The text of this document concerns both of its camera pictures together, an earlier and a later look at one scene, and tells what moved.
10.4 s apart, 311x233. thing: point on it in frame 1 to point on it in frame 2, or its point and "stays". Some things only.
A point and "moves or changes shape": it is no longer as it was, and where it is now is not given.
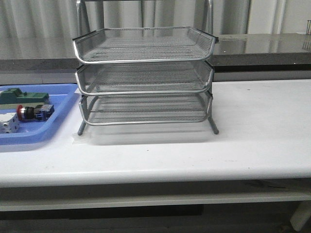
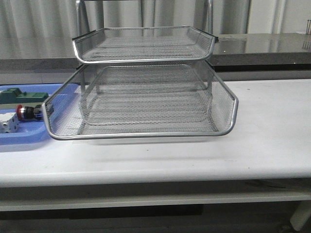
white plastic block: x=9 y=123 stays
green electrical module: x=15 y=96 stays
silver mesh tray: x=192 y=77 moves or changes shape
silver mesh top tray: x=144 y=44 stays
